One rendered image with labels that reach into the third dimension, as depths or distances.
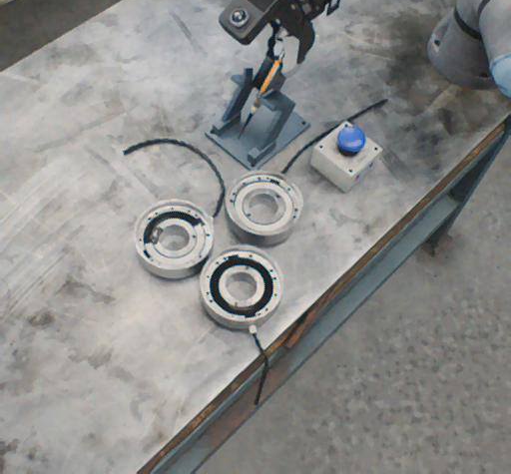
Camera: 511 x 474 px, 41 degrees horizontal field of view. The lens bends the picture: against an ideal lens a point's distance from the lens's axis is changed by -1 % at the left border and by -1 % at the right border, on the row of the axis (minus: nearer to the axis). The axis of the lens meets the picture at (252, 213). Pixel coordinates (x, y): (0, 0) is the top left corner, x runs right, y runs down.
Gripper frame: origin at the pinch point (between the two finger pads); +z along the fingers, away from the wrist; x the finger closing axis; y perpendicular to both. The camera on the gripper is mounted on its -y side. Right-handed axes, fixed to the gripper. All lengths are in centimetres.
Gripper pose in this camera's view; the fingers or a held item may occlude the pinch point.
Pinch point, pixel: (275, 67)
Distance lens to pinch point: 95.8
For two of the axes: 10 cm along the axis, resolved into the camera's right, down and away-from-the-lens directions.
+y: 6.9, -6.0, 4.1
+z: -0.7, 5.1, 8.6
